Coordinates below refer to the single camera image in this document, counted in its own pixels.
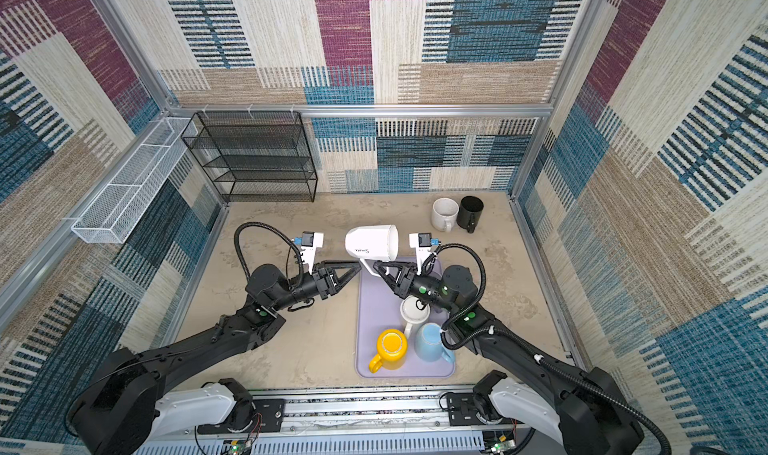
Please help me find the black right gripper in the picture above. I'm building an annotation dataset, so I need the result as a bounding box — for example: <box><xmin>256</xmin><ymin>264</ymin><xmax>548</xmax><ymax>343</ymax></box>
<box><xmin>373</xmin><ymin>260</ymin><xmax>457</xmax><ymax>315</ymax></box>

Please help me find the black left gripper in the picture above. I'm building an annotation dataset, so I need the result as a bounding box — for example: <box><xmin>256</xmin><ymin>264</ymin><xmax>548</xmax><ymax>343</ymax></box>
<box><xmin>270</xmin><ymin>261</ymin><xmax>357</xmax><ymax>316</ymax></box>

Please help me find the white tall mug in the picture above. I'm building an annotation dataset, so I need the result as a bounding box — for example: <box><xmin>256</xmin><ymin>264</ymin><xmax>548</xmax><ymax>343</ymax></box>
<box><xmin>345</xmin><ymin>224</ymin><xmax>399</xmax><ymax>277</ymax></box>

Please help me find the yellow mug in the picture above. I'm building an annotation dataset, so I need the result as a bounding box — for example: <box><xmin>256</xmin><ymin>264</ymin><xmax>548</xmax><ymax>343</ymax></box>
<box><xmin>368</xmin><ymin>329</ymin><xmax>408</xmax><ymax>374</ymax></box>

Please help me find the white speckled mug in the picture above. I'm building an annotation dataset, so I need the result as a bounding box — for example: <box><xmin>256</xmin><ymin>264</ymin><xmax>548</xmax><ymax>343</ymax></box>
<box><xmin>431</xmin><ymin>197</ymin><xmax>459</xmax><ymax>232</ymax></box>

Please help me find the black mug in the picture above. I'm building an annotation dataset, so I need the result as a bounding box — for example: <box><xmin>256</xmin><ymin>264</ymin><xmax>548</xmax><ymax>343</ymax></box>
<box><xmin>456</xmin><ymin>196</ymin><xmax>484</xmax><ymax>233</ymax></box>

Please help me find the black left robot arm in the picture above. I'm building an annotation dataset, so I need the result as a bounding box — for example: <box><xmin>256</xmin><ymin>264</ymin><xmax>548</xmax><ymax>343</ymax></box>
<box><xmin>64</xmin><ymin>261</ymin><xmax>361</xmax><ymax>454</ymax></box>

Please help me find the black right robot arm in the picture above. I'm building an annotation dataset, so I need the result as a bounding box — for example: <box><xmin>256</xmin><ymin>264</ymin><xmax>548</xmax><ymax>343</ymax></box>
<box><xmin>373</xmin><ymin>261</ymin><xmax>647</xmax><ymax>454</ymax></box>

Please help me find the white mug dark rim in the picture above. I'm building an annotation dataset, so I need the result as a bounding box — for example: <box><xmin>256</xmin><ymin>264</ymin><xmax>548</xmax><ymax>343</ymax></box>
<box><xmin>400</xmin><ymin>296</ymin><xmax>431</xmax><ymax>338</ymax></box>

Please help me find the light blue mug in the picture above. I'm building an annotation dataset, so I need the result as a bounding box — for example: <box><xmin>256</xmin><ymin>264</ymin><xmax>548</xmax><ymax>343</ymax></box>
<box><xmin>414</xmin><ymin>322</ymin><xmax>455</xmax><ymax>363</ymax></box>

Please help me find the lavender plastic tray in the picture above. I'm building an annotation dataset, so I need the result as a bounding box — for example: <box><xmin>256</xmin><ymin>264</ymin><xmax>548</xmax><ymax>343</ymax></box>
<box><xmin>355</xmin><ymin>269</ymin><xmax>456</xmax><ymax>379</ymax></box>

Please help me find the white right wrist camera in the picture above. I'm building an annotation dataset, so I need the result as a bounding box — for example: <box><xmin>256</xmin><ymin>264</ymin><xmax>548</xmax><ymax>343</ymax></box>
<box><xmin>409</xmin><ymin>232</ymin><xmax>440</xmax><ymax>275</ymax></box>

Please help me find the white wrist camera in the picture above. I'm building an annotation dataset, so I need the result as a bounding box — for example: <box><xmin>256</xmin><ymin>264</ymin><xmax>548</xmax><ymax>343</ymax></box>
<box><xmin>409</xmin><ymin>232</ymin><xmax>440</xmax><ymax>275</ymax></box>
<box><xmin>294</xmin><ymin>231</ymin><xmax>324</xmax><ymax>272</ymax></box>

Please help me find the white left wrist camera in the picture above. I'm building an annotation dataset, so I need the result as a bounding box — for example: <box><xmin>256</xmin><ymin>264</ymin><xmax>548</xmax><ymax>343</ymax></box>
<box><xmin>294</xmin><ymin>231</ymin><xmax>324</xmax><ymax>272</ymax></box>

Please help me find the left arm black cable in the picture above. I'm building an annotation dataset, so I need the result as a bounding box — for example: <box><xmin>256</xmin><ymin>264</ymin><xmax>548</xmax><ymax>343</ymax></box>
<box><xmin>232</xmin><ymin>221</ymin><xmax>307</xmax><ymax>291</ymax></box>

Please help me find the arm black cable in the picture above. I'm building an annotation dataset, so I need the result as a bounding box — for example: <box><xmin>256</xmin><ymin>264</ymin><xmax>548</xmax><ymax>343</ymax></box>
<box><xmin>431</xmin><ymin>242</ymin><xmax>673</xmax><ymax>455</ymax></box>
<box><xmin>232</xmin><ymin>221</ymin><xmax>307</xmax><ymax>291</ymax></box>

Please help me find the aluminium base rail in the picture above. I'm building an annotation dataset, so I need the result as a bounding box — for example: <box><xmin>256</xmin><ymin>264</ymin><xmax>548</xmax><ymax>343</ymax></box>
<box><xmin>101</xmin><ymin>382</ymin><xmax>619</xmax><ymax>455</ymax></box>

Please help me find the black wire shelf rack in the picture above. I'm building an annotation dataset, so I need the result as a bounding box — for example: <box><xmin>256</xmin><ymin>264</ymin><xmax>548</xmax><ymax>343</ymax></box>
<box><xmin>181</xmin><ymin>111</ymin><xmax>318</xmax><ymax>202</ymax></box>

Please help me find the white wire mesh basket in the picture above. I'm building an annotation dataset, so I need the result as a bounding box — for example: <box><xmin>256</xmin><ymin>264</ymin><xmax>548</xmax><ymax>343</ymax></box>
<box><xmin>71</xmin><ymin>117</ymin><xmax>189</xmax><ymax>244</ymax></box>

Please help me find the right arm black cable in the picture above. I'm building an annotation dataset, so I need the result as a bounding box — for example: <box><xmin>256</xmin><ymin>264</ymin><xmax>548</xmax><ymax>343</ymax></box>
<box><xmin>431</xmin><ymin>242</ymin><xmax>673</xmax><ymax>455</ymax></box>

